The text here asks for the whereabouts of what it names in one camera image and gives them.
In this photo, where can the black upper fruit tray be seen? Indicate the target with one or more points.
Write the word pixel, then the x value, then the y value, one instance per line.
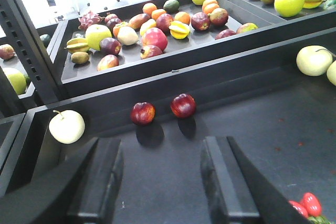
pixel 197 47

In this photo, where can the pale pear lower centre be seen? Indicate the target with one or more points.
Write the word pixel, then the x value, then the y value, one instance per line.
pixel 331 73

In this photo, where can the black shelf frame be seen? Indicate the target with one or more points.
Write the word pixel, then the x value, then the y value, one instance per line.
pixel 23 36

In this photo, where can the large green apple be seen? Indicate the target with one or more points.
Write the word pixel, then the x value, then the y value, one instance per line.
pixel 288 8
pixel 95 34

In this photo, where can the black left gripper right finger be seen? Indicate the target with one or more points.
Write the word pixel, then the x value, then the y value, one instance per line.
pixel 235 189

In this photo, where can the large green apple right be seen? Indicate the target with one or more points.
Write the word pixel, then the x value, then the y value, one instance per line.
pixel 288 8

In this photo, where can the dark red apple right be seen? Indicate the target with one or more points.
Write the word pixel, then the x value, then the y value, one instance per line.
pixel 183 106

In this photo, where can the dark red apple left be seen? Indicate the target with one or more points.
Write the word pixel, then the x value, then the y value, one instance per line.
pixel 142 113

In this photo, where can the pale pear far left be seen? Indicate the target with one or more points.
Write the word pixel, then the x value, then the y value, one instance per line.
pixel 67 126

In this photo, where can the black lower fruit tray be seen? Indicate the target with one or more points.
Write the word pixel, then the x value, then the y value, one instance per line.
pixel 283 121

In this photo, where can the pink dragon fruit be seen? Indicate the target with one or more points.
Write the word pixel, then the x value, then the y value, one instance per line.
pixel 88 19

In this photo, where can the dark red apple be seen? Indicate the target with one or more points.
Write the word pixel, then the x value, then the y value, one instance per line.
pixel 142 113
pixel 183 106

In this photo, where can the red yellow mango front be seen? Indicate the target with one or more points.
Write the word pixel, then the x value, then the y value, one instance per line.
pixel 107 62

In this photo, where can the yellow star fruit centre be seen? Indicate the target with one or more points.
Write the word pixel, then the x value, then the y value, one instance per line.
pixel 179 30

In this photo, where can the yellow star fruit left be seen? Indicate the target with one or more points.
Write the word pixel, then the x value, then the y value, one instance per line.
pixel 77 45

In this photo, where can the large green apple left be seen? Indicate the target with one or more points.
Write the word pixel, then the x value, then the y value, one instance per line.
pixel 95 34

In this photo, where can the brown kiwi fruit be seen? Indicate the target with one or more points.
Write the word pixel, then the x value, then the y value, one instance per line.
pixel 79 57

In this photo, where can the big red apple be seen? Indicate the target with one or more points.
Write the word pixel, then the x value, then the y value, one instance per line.
pixel 155 37

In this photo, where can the black fruit tray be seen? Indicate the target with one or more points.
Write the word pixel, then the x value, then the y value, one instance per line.
pixel 283 121
pixel 197 47

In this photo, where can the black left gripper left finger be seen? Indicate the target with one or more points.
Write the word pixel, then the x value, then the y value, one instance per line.
pixel 82 189

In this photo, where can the red cherry tomato bunch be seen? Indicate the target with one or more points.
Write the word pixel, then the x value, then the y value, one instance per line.
pixel 310 207

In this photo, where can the green avocado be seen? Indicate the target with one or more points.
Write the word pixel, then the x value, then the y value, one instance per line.
pixel 171 6

